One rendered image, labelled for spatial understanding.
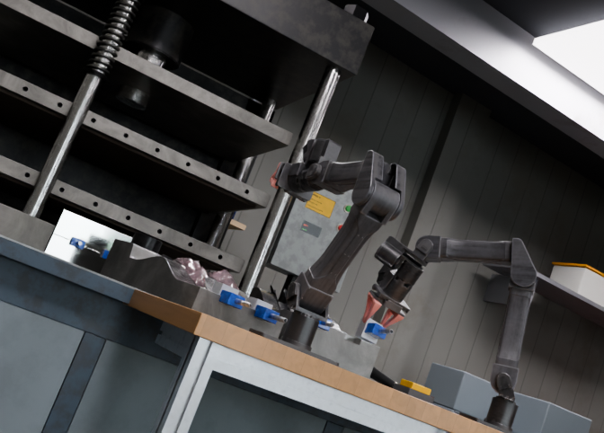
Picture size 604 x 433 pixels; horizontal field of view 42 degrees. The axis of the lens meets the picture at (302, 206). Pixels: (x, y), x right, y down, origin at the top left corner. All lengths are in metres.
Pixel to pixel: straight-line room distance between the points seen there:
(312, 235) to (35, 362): 1.39
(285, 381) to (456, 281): 4.70
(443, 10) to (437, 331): 2.55
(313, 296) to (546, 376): 5.30
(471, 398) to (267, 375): 3.61
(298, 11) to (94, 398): 1.57
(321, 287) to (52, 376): 0.62
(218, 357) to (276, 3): 1.65
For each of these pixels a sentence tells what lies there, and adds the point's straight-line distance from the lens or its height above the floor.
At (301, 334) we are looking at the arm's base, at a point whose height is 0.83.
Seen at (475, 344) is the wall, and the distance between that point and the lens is 6.31.
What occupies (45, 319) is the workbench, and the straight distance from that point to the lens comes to 1.81.
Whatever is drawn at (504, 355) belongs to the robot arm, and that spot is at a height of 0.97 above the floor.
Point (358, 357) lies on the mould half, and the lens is 2.04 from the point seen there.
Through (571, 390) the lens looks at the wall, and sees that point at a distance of 7.08.
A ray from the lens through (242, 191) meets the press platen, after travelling 2.76.
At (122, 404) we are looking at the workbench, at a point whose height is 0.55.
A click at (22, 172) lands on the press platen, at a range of 2.63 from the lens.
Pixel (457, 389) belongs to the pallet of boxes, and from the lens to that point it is 4.96.
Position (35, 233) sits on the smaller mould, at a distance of 1.94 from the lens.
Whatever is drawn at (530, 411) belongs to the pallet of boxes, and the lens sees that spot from 5.00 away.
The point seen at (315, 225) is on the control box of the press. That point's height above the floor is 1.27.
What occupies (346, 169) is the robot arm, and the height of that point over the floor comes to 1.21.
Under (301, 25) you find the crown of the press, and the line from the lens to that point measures 2.82.
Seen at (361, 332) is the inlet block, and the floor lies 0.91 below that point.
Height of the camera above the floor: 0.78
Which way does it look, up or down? 11 degrees up
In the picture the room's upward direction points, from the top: 21 degrees clockwise
